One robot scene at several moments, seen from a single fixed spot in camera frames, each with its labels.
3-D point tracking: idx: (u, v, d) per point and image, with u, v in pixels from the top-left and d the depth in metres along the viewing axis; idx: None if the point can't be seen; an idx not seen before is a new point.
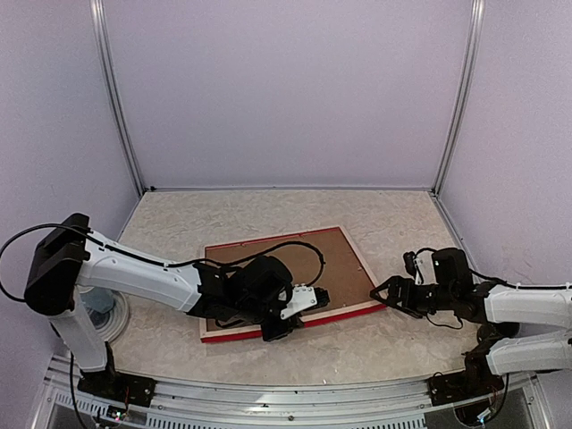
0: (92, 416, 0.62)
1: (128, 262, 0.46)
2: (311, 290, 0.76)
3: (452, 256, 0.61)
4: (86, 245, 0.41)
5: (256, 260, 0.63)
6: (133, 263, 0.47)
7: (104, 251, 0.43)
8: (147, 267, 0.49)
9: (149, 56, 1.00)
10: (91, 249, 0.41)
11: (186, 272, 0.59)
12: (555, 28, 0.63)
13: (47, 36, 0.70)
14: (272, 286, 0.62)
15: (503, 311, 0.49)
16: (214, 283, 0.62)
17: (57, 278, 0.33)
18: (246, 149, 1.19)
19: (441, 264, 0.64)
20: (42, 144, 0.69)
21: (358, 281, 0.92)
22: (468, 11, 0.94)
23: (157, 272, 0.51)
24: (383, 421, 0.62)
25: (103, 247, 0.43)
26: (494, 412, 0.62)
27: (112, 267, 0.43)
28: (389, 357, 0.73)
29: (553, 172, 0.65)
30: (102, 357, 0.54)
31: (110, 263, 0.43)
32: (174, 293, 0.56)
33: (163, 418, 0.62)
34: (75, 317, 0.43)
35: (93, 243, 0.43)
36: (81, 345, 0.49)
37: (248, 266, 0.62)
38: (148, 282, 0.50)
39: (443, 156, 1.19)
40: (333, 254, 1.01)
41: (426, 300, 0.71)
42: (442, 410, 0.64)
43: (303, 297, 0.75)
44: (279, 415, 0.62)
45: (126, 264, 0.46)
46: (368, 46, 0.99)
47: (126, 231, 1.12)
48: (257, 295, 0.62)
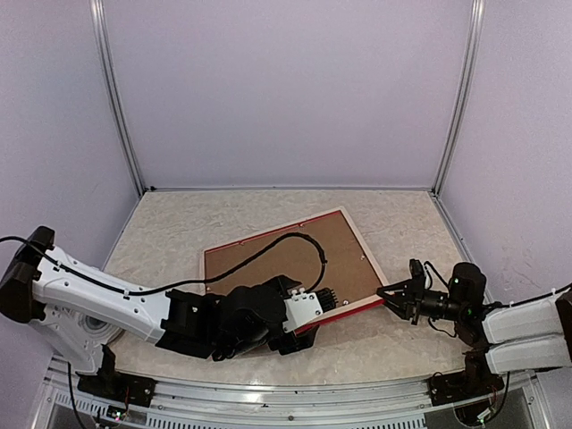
0: (92, 416, 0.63)
1: (84, 285, 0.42)
2: (313, 298, 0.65)
3: (472, 281, 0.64)
4: (41, 264, 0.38)
5: (235, 295, 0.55)
6: (91, 288, 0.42)
7: (60, 272, 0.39)
8: (105, 293, 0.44)
9: (148, 56, 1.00)
10: (46, 269, 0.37)
11: (156, 301, 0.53)
12: (555, 29, 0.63)
13: (47, 37, 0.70)
14: (255, 323, 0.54)
15: (499, 324, 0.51)
16: (188, 319, 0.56)
17: (11, 291, 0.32)
18: (245, 149, 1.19)
19: (461, 282, 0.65)
20: (40, 143, 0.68)
21: (361, 268, 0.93)
22: (468, 11, 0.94)
23: (118, 300, 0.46)
24: (383, 421, 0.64)
25: (57, 266, 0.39)
26: (494, 412, 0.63)
27: (64, 290, 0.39)
28: (389, 357, 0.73)
29: (553, 172, 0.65)
30: (92, 364, 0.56)
31: (63, 286, 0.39)
32: (134, 324, 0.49)
33: (163, 418, 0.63)
34: (53, 325, 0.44)
35: (48, 262, 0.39)
36: (70, 347, 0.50)
37: (229, 300, 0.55)
38: (106, 309, 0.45)
39: (443, 156, 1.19)
40: (333, 243, 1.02)
41: (436, 307, 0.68)
42: (441, 411, 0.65)
43: (305, 307, 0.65)
44: (279, 415, 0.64)
45: (82, 289, 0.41)
46: (368, 47, 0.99)
47: (126, 231, 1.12)
48: (239, 330, 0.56)
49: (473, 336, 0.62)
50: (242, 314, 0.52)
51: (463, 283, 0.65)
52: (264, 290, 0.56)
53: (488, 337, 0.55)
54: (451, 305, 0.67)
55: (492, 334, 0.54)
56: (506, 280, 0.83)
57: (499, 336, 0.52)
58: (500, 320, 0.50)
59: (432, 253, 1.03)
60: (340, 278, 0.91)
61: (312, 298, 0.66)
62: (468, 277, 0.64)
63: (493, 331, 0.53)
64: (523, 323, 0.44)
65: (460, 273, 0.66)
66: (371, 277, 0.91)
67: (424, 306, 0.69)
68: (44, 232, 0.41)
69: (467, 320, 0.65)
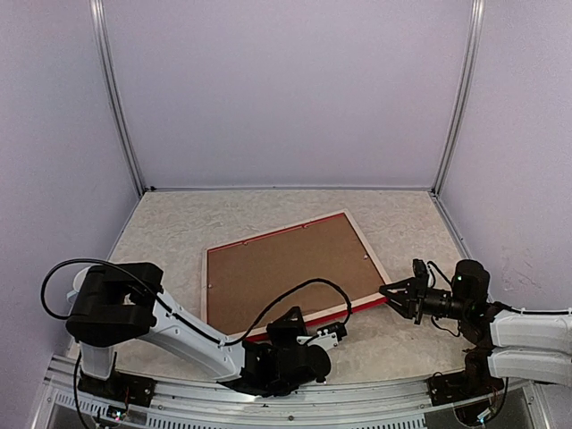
0: (92, 416, 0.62)
1: (185, 332, 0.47)
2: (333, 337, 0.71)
3: (475, 277, 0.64)
4: (155, 308, 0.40)
5: (298, 349, 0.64)
6: (190, 335, 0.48)
7: (171, 319, 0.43)
8: (195, 337, 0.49)
9: (149, 56, 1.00)
10: (161, 316, 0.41)
11: (235, 349, 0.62)
12: (556, 27, 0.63)
13: (47, 37, 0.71)
14: (306, 380, 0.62)
15: (511, 332, 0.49)
16: (254, 365, 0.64)
17: (121, 330, 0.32)
18: (245, 149, 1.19)
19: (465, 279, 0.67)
20: (39, 143, 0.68)
21: (364, 268, 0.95)
22: (468, 10, 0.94)
23: (211, 349, 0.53)
24: (383, 421, 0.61)
25: (169, 314, 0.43)
26: (494, 412, 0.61)
27: (170, 335, 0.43)
28: (389, 357, 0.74)
29: (553, 172, 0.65)
30: (107, 370, 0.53)
31: (172, 331, 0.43)
32: (213, 364, 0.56)
33: (162, 419, 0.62)
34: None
35: (163, 307, 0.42)
36: (96, 352, 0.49)
37: (289, 354, 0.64)
38: (199, 354, 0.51)
39: (443, 156, 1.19)
40: (337, 243, 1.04)
41: (439, 306, 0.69)
42: (441, 410, 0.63)
43: (323, 341, 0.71)
44: (280, 414, 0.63)
45: (183, 332, 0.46)
46: (367, 46, 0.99)
47: (126, 231, 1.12)
48: (291, 382, 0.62)
49: (477, 334, 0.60)
50: (303, 368, 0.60)
51: (467, 279, 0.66)
52: (316, 349, 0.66)
53: (493, 340, 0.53)
54: (454, 303, 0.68)
55: (499, 337, 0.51)
56: (507, 279, 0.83)
57: (505, 340, 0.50)
58: (512, 327, 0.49)
59: (432, 253, 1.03)
60: (345, 276, 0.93)
61: (333, 338, 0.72)
62: (472, 272, 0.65)
63: (500, 335, 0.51)
64: (538, 337, 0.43)
65: (465, 269, 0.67)
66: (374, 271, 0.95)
67: (427, 304, 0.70)
68: (149, 268, 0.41)
69: (472, 319, 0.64)
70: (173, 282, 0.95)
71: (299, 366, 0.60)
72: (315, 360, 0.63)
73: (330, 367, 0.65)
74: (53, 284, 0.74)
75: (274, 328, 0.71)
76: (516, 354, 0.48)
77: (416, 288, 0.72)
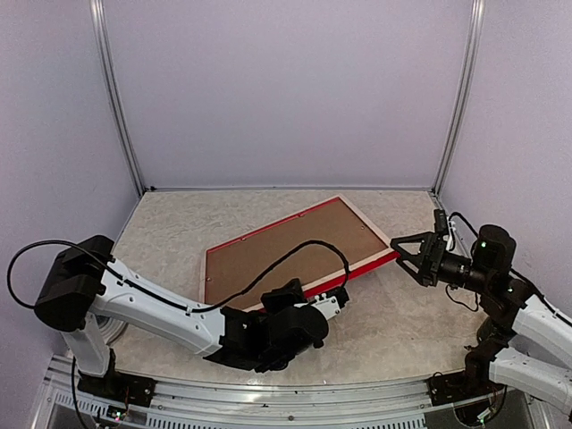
0: (92, 416, 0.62)
1: (145, 300, 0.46)
2: (333, 300, 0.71)
3: (501, 248, 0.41)
4: (105, 277, 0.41)
5: (287, 311, 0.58)
6: (151, 303, 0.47)
7: (122, 287, 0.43)
8: (162, 308, 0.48)
9: (148, 55, 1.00)
10: (110, 283, 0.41)
11: (211, 318, 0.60)
12: (555, 28, 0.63)
13: (47, 37, 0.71)
14: (300, 342, 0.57)
15: (533, 328, 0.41)
16: (239, 334, 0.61)
17: (71, 302, 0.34)
18: (246, 149, 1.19)
19: (489, 249, 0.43)
20: (39, 142, 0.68)
21: (363, 236, 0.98)
22: (468, 11, 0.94)
23: (180, 318, 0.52)
24: (383, 421, 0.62)
25: (121, 281, 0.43)
26: (493, 412, 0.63)
27: (125, 306, 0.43)
28: (389, 357, 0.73)
29: (552, 171, 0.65)
30: (103, 365, 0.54)
31: (125, 299, 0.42)
32: (187, 334, 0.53)
33: (163, 418, 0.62)
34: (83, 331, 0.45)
35: (113, 275, 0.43)
36: (83, 349, 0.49)
37: (278, 317, 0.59)
38: (168, 325, 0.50)
39: (443, 156, 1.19)
40: (333, 222, 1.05)
41: (452, 273, 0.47)
42: (442, 410, 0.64)
43: (327, 308, 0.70)
44: (279, 415, 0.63)
45: (142, 303, 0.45)
46: (367, 47, 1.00)
47: (126, 231, 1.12)
48: (284, 347, 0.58)
49: (500, 310, 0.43)
50: (292, 331, 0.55)
51: (490, 249, 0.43)
52: (310, 311, 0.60)
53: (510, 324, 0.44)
54: (474, 273, 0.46)
55: (519, 326, 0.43)
56: None
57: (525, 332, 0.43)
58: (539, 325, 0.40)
59: None
60: (344, 243, 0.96)
61: (333, 302, 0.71)
62: (496, 240, 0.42)
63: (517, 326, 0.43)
64: None
65: (486, 234, 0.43)
66: (376, 242, 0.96)
67: (439, 272, 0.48)
68: (97, 243, 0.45)
69: (493, 291, 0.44)
70: (173, 281, 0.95)
71: (289, 329, 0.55)
72: (307, 323, 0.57)
73: (327, 330, 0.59)
74: None
75: (270, 297, 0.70)
76: (522, 367, 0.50)
77: (429, 247, 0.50)
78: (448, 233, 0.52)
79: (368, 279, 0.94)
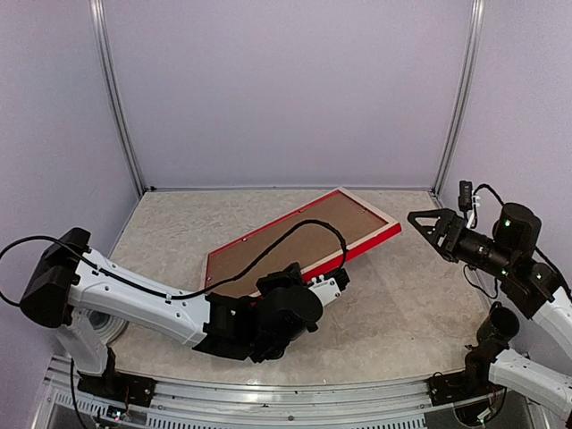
0: (92, 416, 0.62)
1: (121, 289, 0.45)
2: (332, 282, 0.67)
3: (527, 225, 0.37)
4: (78, 267, 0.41)
5: (274, 294, 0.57)
6: (129, 291, 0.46)
7: (98, 276, 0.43)
8: (142, 297, 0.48)
9: (148, 54, 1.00)
10: (85, 273, 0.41)
11: (195, 306, 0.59)
12: (555, 28, 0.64)
13: (47, 37, 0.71)
14: (292, 325, 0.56)
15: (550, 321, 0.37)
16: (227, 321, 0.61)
17: (46, 297, 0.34)
18: (245, 148, 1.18)
19: (513, 227, 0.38)
20: (39, 141, 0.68)
21: (360, 215, 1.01)
22: (468, 11, 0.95)
23: (161, 306, 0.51)
24: (383, 421, 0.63)
25: (96, 271, 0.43)
26: (493, 412, 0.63)
27: (104, 296, 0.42)
28: (389, 357, 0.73)
29: (553, 169, 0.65)
30: (100, 365, 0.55)
31: (103, 288, 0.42)
32: (168, 323, 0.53)
33: (163, 419, 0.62)
34: (74, 329, 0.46)
35: (88, 265, 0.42)
36: (78, 349, 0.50)
37: (266, 301, 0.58)
38: (147, 314, 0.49)
39: (443, 155, 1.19)
40: (332, 210, 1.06)
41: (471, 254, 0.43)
42: (442, 410, 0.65)
43: (326, 290, 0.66)
44: (279, 415, 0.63)
45: (121, 291, 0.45)
46: (367, 47, 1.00)
47: (126, 231, 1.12)
48: (274, 330, 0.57)
49: (525, 297, 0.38)
50: (280, 313, 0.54)
51: (512, 229, 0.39)
52: (300, 291, 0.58)
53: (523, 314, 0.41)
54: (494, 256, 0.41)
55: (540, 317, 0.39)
56: None
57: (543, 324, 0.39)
58: (550, 314, 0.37)
59: (432, 252, 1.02)
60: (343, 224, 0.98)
61: (332, 283, 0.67)
62: (520, 219, 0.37)
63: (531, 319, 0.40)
64: None
65: (510, 213, 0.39)
66: (374, 220, 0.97)
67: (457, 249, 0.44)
68: (74, 234, 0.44)
69: (518, 274, 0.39)
70: (173, 281, 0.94)
71: (275, 311, 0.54)
72: (296, 304, 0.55)
73: (321, 312, 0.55)
74: None
75: (266, 282, 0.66)
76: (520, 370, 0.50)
77: (446, 224, 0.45)
78: (472, 208, 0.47)
79: (368, 279, 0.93)
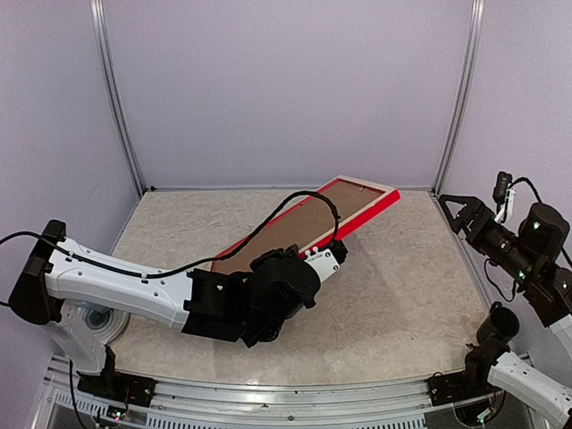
0: (92, 416, 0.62)
1: (97, 273, 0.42)
2: (328, 254, 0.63)
3: (559, 233, 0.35)
4: (52, 255, 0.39)
5: (266, 267, 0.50)
6: (104, 274, 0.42)
7: (72, 263, 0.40)
8: (123, 280, 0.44)
9: (148, 54, 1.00)
10: (58, 260, 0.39)
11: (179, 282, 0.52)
12: (555, 28, 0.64)
13: (48, 37, 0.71)
14: (289, 298, 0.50)
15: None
16: (215, 298, 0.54)
17: (29, 287, 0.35)
18: (245, 149, 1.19)
19: (542, 231, 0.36)
20: (39, 141, 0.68)
21: (362, 193, 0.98)
22: (468, 10, 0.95)
23: (138, 286, 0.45)
24: (383, 421, 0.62)
25: (70, 256, 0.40)
26: (493, 412, 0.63)
27: (79, 281, 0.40)
28: (389, 357, 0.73)
29: (553, 169, 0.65)
30: (97, 364, 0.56)
31: (75, 273, 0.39)
32: (149, 304, 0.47)
33: (163, 419, 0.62)
34: (64, 325, 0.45)
35: (62, 253, 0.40)
36: (74, 348, 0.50)
37: (259, 274, 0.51)
38: (126, 296, 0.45)
39: (443, 155, 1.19)
40: (336, 194, 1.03)
41: (493, 247, 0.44)
42: (442, 410, 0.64)
43: (324, 264, 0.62)
44: (279, 415, 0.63)
45: (99, 276, 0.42)
46: (367, 47, 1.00)
47: (126, 231, 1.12)
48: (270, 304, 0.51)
49: (548, 304, 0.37)
50: (273, 285, 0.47)
51: (541, 233, 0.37)
52: (298, 263, 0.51)
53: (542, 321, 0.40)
54: (518, 256, 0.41)
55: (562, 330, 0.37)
56: (507, 279, 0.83)
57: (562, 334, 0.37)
58: (568, 325, 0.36)
59: (432, 252, 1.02)
60: (342, 203, 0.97)
61: (327, 255, 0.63)
62: (549, 222, 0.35)
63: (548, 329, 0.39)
64: None
65: (541, 214, 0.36)
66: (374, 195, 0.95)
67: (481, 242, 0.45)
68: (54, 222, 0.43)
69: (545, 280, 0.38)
70: None
71: (268, 284, 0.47)
72: (292, 275, 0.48)
73: (319, 285, 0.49)
74: None
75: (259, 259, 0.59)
76: (522, 376, 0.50)
77: (471, 213, 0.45)
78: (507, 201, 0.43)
79: (368, 279, 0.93)
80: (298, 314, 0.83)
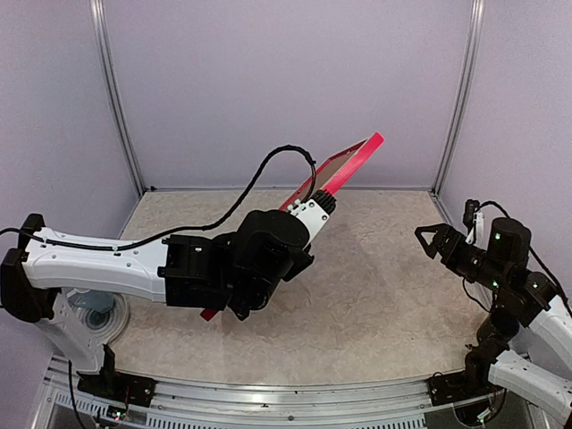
0: (92, 416, 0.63)
1: (71, 253, 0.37)
2: (313, 203, 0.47)
3: (517, 239, 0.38)
4: (29, 245, 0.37)
5: (248, 221, 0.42)
6: (76, 254, 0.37)
7: (47, 248, 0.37)
8: (96, 255, 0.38)
9: (148, 54, 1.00)
10: (33, 248, 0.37)
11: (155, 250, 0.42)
12: (555, 28, 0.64)
13: (48, 37, 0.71)
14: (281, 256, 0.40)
15: (548, 330, 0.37)
16: (197, 263, 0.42)
17: (12, 281, 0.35)
18: (245, 149, 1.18)
19: (503, 239, 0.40)
20: (38, 142, 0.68)
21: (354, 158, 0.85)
22: (468, 11, 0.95)
23: (109, 259, 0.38)
24: (383, 421, 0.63)
25: (45, 244, 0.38)
26: (493, 412, 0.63)
27: (50, 264, 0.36)
28: (389, 357, 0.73)
29: (553, 168, 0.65)
30: (95, 362, 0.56)
31: (46, 256, 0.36)
32: (130, 279, 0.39)
33: (163, 419, 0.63)
34: (60, 324, 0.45)
35: (37, 241, 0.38)
36: (71, 348, 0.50)
37: (240, 231, 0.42)
38: (101, 273, 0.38)
39: (443, 155, 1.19)
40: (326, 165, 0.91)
41: (467, 263, 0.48)
42: (442, 410, 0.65)
43: (312, 216, 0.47)
44: (280, 415, 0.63)
45: (71, 256, 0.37)
46: (367, 47, 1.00)
47: (125, 231, 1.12)
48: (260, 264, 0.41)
49: (521, 306, 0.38)
50: (257, 239, 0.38)
51: (503, 240, 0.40)
52: (284, 216, 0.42)
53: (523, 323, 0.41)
54: (490, 266, 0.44)
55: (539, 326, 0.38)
56: None
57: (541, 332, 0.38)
58: (545, 322, 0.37)
59: None
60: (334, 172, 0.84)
61: (312, 206, 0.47)
62: (508, 231, 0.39)
63: (528, 329, 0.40)
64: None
65: (500, 226, 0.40)
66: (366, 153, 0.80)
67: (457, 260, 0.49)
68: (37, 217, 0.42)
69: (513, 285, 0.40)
70: None
71: (250, 238, 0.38)
72: (281, 225, 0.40)
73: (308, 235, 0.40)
74: None
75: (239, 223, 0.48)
76: (521, 373, 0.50)
77: (443, 235, 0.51)
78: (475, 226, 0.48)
79: (369, 279, 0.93)
80: (299, 315, 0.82)
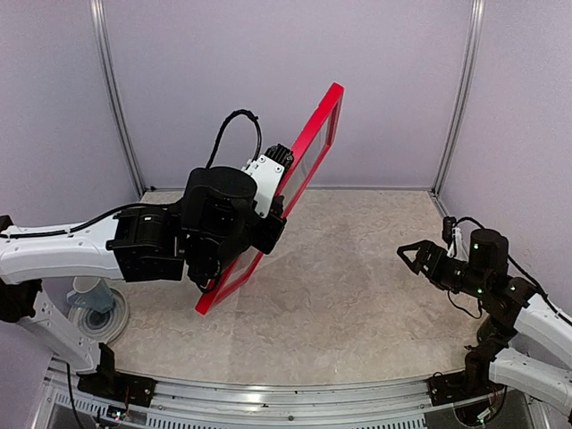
0: (92, 416, 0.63)
1: (34, 242, 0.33)
2: (264, 158, 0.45)
3: (494, 246, 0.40)
4: None
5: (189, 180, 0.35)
6: (37, 242, 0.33)
7: (10, 242, 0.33)
8: (57, 239, 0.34)
9: (147, 54, 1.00)
10: None
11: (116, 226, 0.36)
12: (555, 28, 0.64)
13: (48, 37, 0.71)
14: (228, 214, 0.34)
15: (534, 329, 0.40)
16: (145, 229, 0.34)
17: None
18: (245, 149, 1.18)
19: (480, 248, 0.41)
20: (39, 142, 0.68)
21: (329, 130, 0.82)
22: (468, 11, 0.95)
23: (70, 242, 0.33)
24: (383, 421, 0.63)
25: (9, 239, 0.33)
26: (494, 412, 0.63)
27: (14, 258, 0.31)
28: (389, 357, 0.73)
29: (553, 168, 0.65)
30: (88, 361, 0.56)
31: (9, 250, 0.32)
32: (98, 260, 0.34)
33: (163, 419, 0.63)
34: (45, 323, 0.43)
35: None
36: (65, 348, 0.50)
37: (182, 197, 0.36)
38: (68, 257, 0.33)
39: (443, 155, 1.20)
40: None
41: (450, 274, 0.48)
42: (442, 410, 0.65)
43: (264, 172, 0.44)
44: (279, 414, 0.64)
45: (34, 245, 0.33)
46: (367, 48, 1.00)
47: None
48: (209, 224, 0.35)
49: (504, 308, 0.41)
50: (196, 196, 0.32)
51: (483, 250, 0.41)
52: (228, 174, 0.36)
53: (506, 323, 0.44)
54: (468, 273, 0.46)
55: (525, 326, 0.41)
56: None
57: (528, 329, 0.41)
58: (527, 318, 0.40)
59: None
60: None
61: (264, 161, 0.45)
62: (487, 240, 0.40)
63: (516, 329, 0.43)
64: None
65: (477, 236, 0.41)
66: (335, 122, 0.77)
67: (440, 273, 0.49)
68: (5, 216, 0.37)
69: (494, 290, 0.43)
70: None
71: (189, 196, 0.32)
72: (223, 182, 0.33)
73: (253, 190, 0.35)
74: (51, 284, 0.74)
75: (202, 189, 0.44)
76: (522, 368, 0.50)
77: (424, 252, 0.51)
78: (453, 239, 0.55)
79: (368, 279, 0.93)
80: (298, 315, 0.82)
